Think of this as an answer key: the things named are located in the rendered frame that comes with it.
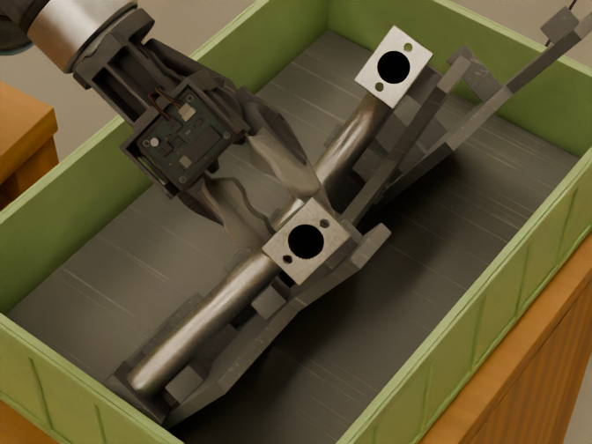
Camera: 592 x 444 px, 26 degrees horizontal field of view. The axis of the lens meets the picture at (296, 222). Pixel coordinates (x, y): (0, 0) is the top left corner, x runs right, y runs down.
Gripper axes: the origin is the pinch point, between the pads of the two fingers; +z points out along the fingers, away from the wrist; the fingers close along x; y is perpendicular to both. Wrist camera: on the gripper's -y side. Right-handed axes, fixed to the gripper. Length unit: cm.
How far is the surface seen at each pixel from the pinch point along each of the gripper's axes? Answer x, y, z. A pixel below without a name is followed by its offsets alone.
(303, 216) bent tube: 1.2, 2.2, -1.1
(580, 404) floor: -16, -121, 63
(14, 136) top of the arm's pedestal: -27, -45, -27
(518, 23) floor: 20, -197, 13
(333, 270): -1.4, -3.4, 3.9
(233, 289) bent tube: -10.5, -10.7, 0.0
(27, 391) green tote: -34.6, -18.4, -6.1
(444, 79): 14.1, -14.5, -0.1
